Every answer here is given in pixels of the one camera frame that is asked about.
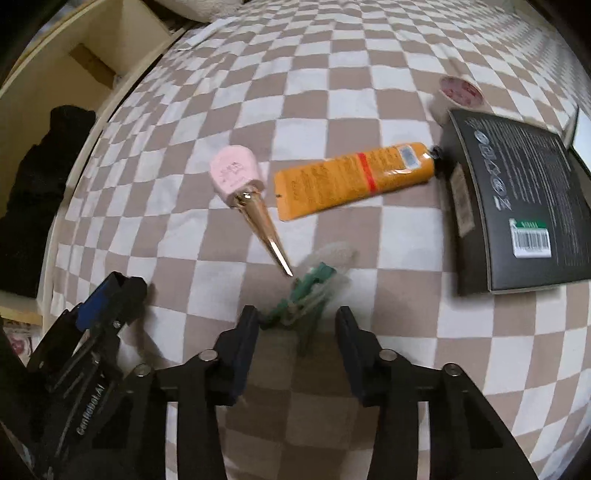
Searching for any orange tube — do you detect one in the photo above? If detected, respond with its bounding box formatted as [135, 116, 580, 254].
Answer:
[273, 142, 446, 222]

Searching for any pink bottle with gold cap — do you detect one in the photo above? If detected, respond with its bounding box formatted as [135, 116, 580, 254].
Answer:
[209, 144, 296, 278]

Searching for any white box with black edges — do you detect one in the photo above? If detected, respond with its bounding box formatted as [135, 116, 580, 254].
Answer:
[570, 105, 591, 158]

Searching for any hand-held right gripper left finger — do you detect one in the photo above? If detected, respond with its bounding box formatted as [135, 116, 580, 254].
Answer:
[117, 305, 262, 480]

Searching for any black cardboard box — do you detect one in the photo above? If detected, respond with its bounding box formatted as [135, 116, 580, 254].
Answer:
[445, 108, 591, 296]

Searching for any wooden shelf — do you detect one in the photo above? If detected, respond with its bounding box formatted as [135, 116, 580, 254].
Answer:
[0, 0, 190, 333]

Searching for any clear tape roll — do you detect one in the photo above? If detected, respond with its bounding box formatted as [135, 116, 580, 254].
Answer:
[428, 75, 485, 125]

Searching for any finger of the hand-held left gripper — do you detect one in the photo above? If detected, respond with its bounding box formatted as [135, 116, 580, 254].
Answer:
[28, 271, 123, 370]
[55, 276, 148, 394]

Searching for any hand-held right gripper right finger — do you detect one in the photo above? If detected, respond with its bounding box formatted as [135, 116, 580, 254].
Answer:
[335, 305, 541, 480]

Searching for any black cloth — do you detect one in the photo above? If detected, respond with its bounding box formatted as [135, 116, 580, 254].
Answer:
[0, 105, 98, 298]

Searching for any white fluffy pillow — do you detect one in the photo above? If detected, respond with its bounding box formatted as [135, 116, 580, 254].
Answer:
[152, 0, 245, 23]

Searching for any checkered beige white blanket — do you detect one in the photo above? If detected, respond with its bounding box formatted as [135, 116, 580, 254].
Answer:
[39, 0, 591, 480]

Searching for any green clip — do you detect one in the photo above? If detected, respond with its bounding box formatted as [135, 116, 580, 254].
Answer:
[259, 242, 360, 356]

